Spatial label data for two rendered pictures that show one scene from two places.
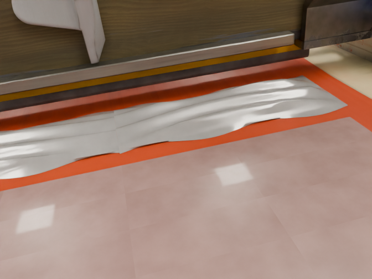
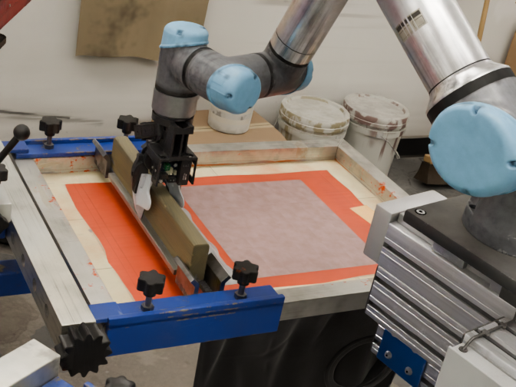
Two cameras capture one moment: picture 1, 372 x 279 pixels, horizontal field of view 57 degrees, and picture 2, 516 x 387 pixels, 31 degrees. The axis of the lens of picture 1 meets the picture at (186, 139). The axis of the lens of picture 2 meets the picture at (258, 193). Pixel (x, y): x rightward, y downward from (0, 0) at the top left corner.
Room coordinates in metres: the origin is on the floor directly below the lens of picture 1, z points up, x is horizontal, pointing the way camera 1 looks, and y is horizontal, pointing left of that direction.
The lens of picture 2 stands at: (0.69, 1.48, 1.82)
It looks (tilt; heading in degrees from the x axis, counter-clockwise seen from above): 27 degrees down; 248
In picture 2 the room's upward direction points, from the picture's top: 12 degrees clockwise
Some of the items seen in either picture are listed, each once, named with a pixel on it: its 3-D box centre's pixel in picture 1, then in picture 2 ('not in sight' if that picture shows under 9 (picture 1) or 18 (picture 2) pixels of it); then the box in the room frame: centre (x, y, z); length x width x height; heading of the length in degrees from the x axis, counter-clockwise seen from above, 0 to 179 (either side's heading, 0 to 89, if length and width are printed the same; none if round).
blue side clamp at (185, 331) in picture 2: not in sight; (192, 316); (0.29, 0.35, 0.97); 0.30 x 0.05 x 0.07; 10
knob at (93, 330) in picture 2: not in sight; (80, 343); (0.49, 0.46, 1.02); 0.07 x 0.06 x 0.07; 10
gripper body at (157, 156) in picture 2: not in sight; (170, 146); (0.30, 0.09, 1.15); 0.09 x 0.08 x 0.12; 100
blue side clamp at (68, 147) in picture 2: not in sight; (86, 157); (0.39, -0.20, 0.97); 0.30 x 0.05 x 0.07; 10
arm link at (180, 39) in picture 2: not in sight; (183, 58); (0.30, 0.09, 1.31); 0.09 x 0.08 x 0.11; 117
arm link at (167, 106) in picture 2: not in sight; (176, 101); (0.30, 0.09, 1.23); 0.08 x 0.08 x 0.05
